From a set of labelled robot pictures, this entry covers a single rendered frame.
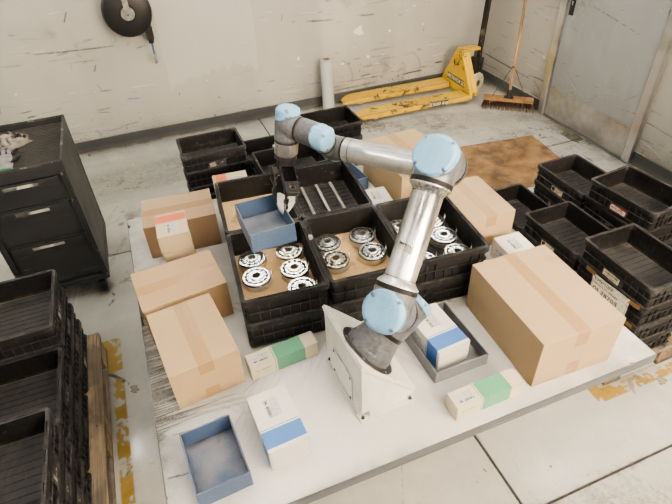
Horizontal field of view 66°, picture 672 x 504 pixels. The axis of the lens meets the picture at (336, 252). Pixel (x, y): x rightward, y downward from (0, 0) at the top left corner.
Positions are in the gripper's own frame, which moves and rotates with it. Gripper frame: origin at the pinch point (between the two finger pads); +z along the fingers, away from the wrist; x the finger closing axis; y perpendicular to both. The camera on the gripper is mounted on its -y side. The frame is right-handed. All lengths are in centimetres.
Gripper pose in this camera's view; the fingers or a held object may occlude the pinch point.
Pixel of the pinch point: (285, 211)
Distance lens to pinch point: 175.3
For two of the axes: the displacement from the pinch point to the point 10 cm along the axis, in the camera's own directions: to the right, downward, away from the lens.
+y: -3.4, -5.8, 7.4
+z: -0.9, 8.1, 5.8
